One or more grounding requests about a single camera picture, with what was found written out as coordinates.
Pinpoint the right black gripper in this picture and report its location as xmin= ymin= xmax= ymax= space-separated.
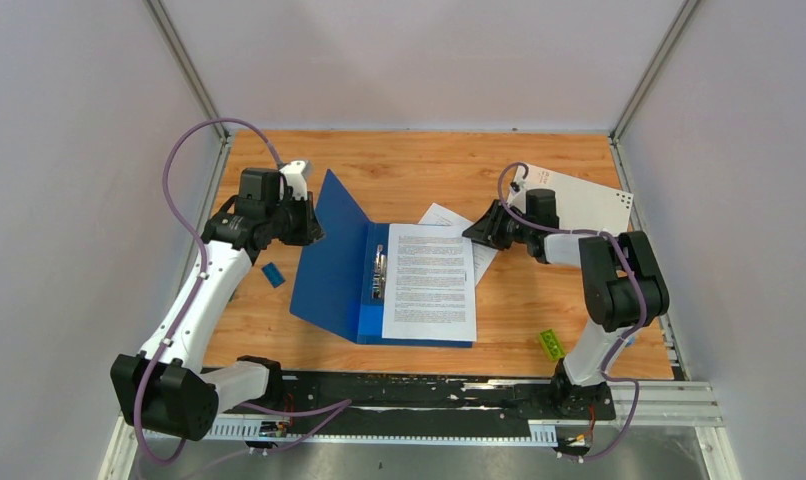
xmin=462 ymin=200 xmax=533 ymax=251

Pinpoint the blue file folder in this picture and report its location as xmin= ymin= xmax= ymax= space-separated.
xmin=290 ymin=171 xmax=474 ymax=348

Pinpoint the printed paper sheet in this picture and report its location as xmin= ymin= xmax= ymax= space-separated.
xmin=381 ymin=224 xmax=477 ymax=347
xmin=417 ymin=202 xmax=500 ymax=287

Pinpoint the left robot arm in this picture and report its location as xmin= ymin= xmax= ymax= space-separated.
xmin=110 ymin=160 xmax=324 ymax=441

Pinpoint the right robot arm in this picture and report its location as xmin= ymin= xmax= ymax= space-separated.
xmin=462 ymin=189 xmax=670 ymax=418

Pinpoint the blue toy brick plate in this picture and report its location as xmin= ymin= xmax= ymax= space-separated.
xmin=261 ymin=262 xmax=285 ymax=288

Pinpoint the beige card sheet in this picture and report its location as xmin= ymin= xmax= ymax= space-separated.
xmin=508 ymin=165 xmax=633 ymax=235

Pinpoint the green toy brick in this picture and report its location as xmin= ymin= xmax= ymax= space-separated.
xmin=538 ymin=329 xmax=567 ymax=363

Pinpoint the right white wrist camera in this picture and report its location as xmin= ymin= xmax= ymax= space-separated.
xmin=508 ymin=172 xmax=527 ymax=198

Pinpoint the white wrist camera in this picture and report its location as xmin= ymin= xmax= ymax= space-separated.
xmin=508 ymin=172 xmax=527 ymax=198
xmin=279 ymin=159 xmax=312 ymax=201

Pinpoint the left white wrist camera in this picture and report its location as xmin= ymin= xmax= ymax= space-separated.
xmin=279 ymin=159 xmax=312 ymax=201

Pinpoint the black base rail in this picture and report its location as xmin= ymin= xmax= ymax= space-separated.
xmin=127 ymin=370 xmax=722 ymax=458

